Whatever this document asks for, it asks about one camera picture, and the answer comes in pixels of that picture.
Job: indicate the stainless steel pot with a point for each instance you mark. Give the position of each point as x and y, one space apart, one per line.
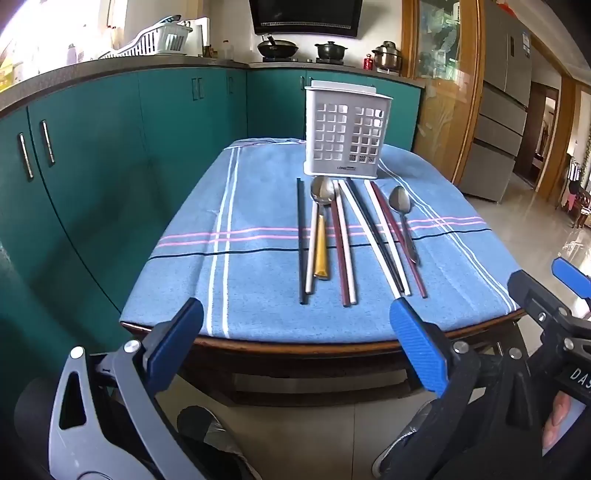
387 57

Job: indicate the black chopstick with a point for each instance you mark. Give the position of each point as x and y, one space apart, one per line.
374 235
301 240

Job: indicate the dark red chopstick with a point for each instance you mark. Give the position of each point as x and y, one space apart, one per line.
406 258
339 244

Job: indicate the kitchen window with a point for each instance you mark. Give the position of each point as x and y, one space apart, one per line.
55 32

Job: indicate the blue striped table cloth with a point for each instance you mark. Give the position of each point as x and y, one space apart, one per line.
258 277

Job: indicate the yellow packet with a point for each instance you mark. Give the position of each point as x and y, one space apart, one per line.
7 71

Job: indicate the grey kitchen countertop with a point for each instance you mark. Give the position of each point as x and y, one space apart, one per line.
92 69

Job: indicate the black wok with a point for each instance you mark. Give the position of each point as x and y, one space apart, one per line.
277 47

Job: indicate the clear oil bottle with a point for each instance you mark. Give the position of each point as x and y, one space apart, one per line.
225 48

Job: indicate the hanging clothes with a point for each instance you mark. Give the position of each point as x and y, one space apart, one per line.
573 184

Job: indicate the white dish rack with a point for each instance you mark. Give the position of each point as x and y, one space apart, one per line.
161 41

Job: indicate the person's right hand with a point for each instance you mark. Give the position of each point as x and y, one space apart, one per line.
556 429

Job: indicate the silver refrigerator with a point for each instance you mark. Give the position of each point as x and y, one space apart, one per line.
494 138

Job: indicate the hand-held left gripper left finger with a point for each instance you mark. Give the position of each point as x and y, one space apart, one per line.
178 337

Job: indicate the green base cabinets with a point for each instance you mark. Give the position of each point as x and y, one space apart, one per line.
115 161

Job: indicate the wood framed glass door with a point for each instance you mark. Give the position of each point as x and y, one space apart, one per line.
443 115

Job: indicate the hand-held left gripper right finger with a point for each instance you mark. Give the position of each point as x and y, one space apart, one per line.
415 341

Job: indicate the white plastic utensil holder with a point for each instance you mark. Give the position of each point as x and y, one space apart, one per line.
341 97

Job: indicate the black cooking pot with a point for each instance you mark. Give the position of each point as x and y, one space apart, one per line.
330 50

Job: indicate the small red bottle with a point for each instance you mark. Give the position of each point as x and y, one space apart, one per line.
368 62

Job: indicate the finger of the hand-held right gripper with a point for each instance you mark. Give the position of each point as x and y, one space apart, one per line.
526 288
570 277

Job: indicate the gas stove top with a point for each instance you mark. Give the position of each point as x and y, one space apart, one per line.
300 60

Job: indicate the pale purple bottle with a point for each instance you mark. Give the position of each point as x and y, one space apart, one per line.
70 54

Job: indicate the black range hood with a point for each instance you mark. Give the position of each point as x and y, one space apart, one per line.
304 18

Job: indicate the white box appliance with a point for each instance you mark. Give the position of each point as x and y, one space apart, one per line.
201 37

